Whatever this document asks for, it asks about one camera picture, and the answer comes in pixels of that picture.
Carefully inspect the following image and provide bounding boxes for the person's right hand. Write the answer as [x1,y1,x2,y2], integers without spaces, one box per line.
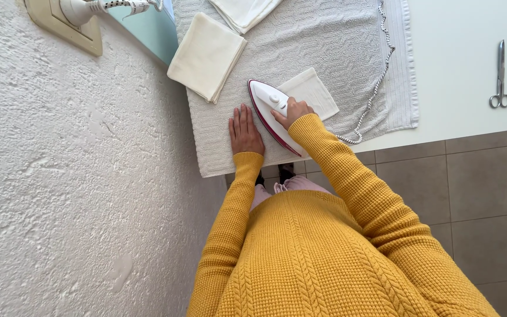
[271,97,315,131]

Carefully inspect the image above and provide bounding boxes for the person's left hand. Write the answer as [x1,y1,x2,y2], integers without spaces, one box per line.
[229,103,266,156]

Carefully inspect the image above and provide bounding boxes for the white and magenta clothes iron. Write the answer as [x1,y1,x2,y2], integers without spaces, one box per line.
[248,79,308,158]

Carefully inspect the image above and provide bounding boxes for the small white cloth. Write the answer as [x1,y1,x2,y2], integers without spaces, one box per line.
[277,67,340,122]

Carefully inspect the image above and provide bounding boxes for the pink trousers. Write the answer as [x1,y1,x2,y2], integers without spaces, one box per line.
[249,176,332,213]

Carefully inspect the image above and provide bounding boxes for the grey terry towel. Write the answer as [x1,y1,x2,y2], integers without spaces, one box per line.
[172,0,420,179]

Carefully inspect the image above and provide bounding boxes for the folded cream cloth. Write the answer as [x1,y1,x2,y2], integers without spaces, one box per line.
[167,12,248,105]

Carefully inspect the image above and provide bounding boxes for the folded white cloth stack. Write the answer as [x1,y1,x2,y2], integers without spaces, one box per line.
[208,0,284,35]

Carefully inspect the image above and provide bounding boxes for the yellow knitted sweater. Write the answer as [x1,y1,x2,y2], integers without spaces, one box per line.
[186,113,501,317]

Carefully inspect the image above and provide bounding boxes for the teal table side panel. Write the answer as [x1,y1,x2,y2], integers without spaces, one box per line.
[106,0,180,67]

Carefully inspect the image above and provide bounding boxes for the steel scissors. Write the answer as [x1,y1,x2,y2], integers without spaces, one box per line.
[489,40,507,109]

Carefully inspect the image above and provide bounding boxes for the white power plug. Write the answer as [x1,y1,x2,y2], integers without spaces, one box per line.
[59,0,105,26]

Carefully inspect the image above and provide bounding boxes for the black and white speckled cord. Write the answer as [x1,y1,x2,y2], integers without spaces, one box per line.
[99,0,396,145]

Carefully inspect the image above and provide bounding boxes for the beige wall socket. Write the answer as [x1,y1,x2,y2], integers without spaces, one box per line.
[23,0,104,57]

